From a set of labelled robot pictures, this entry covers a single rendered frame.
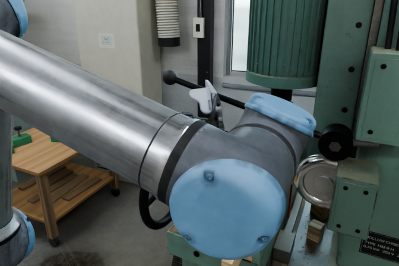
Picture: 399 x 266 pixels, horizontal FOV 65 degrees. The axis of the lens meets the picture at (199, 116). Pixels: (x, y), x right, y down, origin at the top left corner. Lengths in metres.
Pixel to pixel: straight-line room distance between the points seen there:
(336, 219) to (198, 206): 0.44
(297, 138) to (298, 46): 0.34
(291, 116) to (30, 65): 0.29
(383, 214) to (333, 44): 0.36
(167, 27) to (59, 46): 1.19
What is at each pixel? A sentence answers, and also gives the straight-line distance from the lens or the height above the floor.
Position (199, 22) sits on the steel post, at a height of 1.24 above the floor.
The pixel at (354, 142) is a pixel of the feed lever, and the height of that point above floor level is 1.13.
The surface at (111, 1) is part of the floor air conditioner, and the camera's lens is 2.26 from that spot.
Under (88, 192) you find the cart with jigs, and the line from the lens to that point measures 2.27.
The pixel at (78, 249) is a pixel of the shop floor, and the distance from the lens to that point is 2.14.
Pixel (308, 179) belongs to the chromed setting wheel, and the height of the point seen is 1.02.
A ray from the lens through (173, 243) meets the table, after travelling 0.75.
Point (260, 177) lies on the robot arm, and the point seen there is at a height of 1.24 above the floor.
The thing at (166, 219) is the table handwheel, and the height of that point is 0.69.
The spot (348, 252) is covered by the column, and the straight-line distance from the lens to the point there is 0.83.
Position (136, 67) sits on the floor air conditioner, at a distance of 2.22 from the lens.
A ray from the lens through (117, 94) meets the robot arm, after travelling 0.33.
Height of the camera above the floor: 1.38
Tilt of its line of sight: 20 degrees down
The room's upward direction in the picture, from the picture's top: straight up
